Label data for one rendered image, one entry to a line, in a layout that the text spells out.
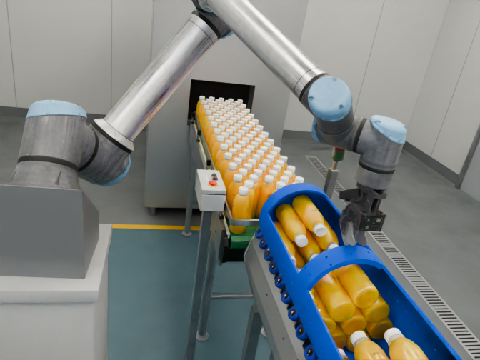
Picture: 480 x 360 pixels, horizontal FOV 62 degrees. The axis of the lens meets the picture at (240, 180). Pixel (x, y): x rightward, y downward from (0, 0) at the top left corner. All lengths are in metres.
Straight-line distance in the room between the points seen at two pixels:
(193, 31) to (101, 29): 4.20
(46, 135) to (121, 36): 4.37
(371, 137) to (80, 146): 0.77
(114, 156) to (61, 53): 4.38
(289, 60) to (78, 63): 4.74
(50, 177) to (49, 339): 0.44
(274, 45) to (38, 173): 0.66
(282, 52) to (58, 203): 0.64
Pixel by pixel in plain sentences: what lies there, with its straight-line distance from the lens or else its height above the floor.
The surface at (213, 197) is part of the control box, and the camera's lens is 1.64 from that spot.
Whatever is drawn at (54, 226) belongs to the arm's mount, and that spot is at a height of 1.26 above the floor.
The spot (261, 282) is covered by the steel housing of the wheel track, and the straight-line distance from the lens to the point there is 1.54.
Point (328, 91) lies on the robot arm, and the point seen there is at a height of 1.66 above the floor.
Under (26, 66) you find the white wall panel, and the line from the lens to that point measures 5.74.
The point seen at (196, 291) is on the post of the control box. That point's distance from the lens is 2.02.
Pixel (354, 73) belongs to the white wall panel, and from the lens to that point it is 6.09.
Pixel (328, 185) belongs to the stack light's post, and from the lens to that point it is 2.08.
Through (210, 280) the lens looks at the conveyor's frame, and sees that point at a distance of 2.22.
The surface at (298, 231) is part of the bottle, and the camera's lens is 1.37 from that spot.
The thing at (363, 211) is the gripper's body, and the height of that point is 1.37.
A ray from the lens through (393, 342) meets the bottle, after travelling 1.03.
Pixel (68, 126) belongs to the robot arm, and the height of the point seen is 1.45.
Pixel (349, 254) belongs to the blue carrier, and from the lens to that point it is 1.14.
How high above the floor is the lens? 1.82
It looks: 24 degrees down
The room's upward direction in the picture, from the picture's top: 9 degrees clockwise
